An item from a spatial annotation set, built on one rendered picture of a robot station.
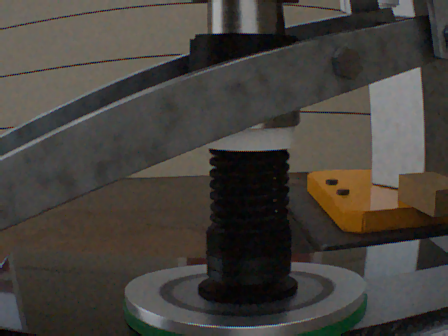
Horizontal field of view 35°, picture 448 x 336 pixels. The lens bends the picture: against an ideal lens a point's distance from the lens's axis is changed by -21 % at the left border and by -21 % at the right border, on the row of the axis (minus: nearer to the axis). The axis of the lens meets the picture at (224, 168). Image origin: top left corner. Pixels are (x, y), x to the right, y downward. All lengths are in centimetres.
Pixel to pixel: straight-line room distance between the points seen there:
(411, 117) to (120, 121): 107
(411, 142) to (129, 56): 535
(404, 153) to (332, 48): 97
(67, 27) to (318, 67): 620
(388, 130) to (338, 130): 552
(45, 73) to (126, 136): 625
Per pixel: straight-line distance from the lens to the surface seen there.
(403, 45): 70
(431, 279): 79
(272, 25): 64
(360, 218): 141
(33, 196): 54
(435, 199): 133
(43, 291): 76
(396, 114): 161
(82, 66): 678
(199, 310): 64
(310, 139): 708
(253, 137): 64
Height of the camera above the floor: 106
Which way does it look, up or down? 8 degrees down
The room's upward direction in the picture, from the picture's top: 1 degrees counter-clockwise
